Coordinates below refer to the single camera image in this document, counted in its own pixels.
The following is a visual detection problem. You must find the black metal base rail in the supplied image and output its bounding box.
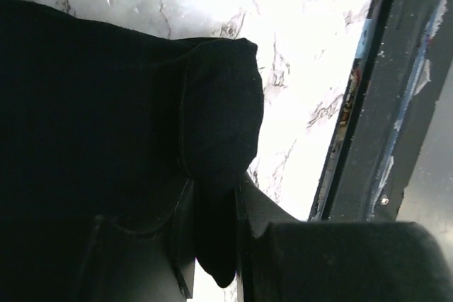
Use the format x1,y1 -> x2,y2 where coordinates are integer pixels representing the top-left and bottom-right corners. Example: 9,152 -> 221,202
309,0 -> 452,233

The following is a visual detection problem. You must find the blue tape piece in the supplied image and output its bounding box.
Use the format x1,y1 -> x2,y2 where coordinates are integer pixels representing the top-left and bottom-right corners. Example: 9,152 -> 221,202
355,18 -> 373,59

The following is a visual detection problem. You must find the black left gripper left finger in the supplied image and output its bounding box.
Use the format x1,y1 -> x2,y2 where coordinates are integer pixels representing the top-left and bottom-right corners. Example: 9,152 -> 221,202
1,178 -> 195,301

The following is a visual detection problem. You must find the black underwear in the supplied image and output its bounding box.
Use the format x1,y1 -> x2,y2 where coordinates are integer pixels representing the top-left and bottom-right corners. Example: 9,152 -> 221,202
1,0 -> 264,287

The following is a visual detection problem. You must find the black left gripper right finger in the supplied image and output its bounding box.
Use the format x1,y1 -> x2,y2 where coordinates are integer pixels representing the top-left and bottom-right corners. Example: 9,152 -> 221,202
235,173 -> 452,302

